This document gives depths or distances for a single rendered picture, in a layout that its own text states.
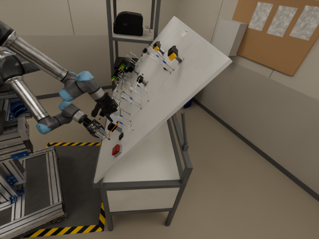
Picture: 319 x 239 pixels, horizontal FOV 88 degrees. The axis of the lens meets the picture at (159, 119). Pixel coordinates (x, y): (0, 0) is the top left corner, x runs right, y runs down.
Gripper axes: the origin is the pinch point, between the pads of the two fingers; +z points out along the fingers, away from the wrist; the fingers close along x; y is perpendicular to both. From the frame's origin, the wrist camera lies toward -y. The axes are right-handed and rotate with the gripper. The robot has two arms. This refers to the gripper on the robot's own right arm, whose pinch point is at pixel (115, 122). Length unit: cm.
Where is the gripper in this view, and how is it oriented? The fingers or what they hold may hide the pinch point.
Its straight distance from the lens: 109.7
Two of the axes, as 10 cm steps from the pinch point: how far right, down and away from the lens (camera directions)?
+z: 4.0, 7.1, 5.8
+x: -1.8, -5.6, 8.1
